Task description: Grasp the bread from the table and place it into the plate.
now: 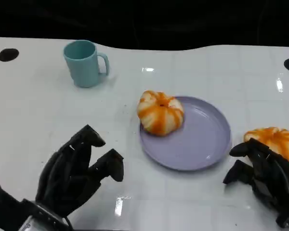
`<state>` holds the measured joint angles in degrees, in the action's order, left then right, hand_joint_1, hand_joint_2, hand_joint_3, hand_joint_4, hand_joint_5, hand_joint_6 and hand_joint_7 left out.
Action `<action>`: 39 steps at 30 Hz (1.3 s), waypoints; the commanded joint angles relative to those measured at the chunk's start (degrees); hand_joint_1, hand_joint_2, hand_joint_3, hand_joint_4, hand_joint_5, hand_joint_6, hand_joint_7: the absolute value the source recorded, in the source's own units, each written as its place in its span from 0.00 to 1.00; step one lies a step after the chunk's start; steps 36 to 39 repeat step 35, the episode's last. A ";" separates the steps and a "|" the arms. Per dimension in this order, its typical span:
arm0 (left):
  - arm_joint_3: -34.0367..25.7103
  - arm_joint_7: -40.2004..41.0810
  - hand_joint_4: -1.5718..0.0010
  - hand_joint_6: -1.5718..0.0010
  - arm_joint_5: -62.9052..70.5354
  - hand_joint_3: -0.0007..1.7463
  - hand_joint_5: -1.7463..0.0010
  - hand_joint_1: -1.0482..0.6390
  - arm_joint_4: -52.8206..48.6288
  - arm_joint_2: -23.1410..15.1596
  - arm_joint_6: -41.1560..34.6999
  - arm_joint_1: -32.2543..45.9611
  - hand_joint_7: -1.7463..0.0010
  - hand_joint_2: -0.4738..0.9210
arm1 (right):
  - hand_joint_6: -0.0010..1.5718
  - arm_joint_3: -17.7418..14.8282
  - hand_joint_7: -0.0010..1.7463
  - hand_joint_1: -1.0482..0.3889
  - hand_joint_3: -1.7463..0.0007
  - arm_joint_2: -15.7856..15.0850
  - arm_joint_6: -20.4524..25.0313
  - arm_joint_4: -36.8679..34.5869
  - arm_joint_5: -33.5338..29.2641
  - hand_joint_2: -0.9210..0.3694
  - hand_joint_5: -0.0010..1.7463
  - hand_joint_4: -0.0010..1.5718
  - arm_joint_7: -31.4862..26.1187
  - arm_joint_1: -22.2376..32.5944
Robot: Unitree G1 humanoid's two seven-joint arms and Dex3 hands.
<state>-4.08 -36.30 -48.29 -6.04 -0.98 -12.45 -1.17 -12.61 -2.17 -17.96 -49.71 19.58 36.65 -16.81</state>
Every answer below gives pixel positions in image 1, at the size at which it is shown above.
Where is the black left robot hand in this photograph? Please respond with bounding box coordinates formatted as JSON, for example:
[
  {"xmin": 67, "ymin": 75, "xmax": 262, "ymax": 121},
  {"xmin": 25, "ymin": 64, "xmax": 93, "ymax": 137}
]
[{"xmin": 35, "ymin": 124, "xmax": 125, "ymax": 217}]

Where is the orange and white bread roll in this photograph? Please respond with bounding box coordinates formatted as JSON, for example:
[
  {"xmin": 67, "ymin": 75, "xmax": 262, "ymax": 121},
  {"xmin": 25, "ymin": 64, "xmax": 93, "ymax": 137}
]
[
  {"xmin": 243, "ymin": 127, "xmax": 289, "ymax": 164},
  {"xmin": 137, "ymin": 90, "xmax": 184, "ymax": 137}
]

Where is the pale green mug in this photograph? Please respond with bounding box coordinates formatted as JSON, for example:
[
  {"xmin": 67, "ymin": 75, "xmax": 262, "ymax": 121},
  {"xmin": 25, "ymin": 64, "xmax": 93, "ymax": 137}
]
[{"xmin": 63, "ymin": 39, "xmax": 110, "ymax": 88}]

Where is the lilac plate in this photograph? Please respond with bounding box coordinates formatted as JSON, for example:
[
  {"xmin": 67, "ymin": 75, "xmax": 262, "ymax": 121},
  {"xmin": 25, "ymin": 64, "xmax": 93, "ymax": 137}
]
[{"xmin": 139, "ymin": 96, "xmax": 232, "ymax": 171}]

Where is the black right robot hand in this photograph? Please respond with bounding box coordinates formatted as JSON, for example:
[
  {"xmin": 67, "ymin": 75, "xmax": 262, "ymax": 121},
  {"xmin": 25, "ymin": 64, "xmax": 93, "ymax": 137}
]
[{"xmin": 223, "ymin": 138, "xmax": 289, "ymax": 229}]

